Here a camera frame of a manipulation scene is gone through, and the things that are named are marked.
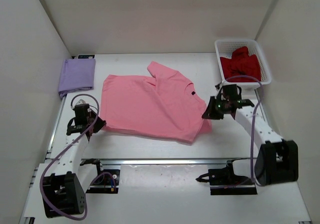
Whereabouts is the purple t shirt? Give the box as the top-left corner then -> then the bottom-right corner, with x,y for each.
58,59 -> 96,99

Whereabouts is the pink t shirt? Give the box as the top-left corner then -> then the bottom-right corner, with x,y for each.
99,61 -> 212,143

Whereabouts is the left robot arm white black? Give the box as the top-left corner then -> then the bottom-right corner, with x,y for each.
39,100 -> 106,220

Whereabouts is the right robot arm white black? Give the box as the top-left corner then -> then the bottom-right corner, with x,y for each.
202,84 -> 299,186

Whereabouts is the red t shirt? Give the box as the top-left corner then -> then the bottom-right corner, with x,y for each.
220,46 -> 262,82

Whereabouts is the white plastic basket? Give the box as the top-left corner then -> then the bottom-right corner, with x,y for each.
215,39 -> 272,90

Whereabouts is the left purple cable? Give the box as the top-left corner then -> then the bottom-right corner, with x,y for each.
39,93 -> 117,221

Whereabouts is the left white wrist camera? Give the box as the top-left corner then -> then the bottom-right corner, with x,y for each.
75,99 -> 86,106

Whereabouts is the aluminium rail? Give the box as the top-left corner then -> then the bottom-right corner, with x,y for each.
44,157 -> 266,167

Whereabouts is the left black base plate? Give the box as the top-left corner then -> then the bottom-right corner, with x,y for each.
86,169 -> 121,194

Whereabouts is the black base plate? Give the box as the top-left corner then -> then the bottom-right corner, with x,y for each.
208,167 -> 257,196
86,169 -> 121,194

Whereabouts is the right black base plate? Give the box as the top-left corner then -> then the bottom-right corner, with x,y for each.
208,167 -> 257,196

